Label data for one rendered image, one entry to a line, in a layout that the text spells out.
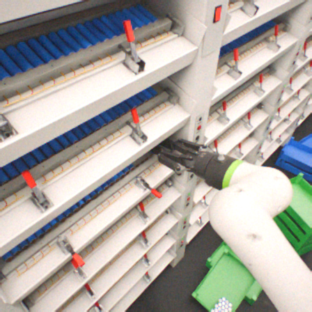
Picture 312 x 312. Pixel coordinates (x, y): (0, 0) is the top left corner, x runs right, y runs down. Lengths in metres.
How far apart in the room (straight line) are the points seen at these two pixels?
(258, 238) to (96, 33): 0.50
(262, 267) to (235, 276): 1.11
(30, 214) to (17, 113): 0.21
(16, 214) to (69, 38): 0.35
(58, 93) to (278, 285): 0.50
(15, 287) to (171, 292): 1.05
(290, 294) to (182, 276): 1.17
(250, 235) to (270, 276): 0.07
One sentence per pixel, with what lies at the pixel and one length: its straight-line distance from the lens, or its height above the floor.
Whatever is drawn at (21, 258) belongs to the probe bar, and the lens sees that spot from 0.74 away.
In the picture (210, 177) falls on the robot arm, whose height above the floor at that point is 1.06.
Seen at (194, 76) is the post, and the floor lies 1.23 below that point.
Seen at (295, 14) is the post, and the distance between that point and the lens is 1.33.
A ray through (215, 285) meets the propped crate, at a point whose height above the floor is 0.05.
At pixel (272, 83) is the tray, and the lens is 1.37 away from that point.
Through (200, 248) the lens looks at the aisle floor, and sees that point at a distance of 1.76.
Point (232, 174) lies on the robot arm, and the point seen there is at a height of 1.10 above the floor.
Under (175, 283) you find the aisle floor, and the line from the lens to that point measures 1.67.
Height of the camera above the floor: 1.58
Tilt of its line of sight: 46 degrees down
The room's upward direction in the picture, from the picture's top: straight up
